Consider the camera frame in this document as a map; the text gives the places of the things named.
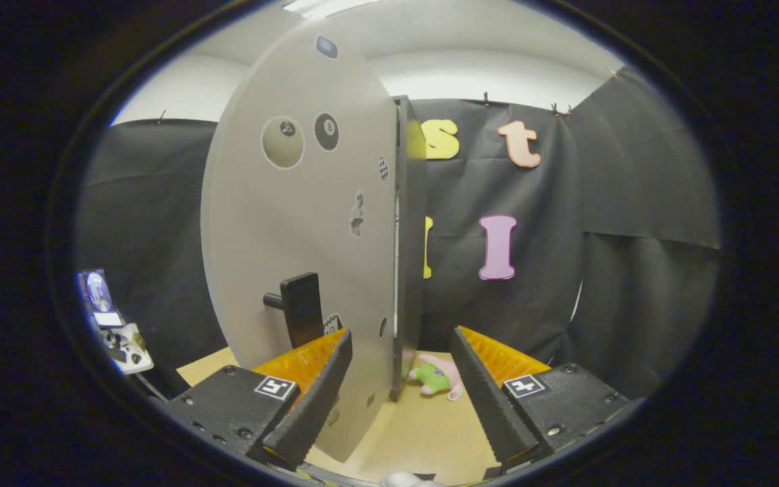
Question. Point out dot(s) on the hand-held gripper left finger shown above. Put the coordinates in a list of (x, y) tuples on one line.
[(308, 412)]

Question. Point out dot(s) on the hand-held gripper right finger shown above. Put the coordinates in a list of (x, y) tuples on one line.
[(494, 406)]

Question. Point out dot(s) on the grey shoe cabinet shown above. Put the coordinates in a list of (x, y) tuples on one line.
[(413, 270)]

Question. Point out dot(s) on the green and pink plush toy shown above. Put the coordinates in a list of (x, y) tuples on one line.
[(433, 379)]

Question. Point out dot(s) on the white gadget with screen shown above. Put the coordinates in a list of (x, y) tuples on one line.
[(126, 345)]

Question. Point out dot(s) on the long ceiling light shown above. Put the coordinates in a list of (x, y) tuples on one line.
[(328, 5)]

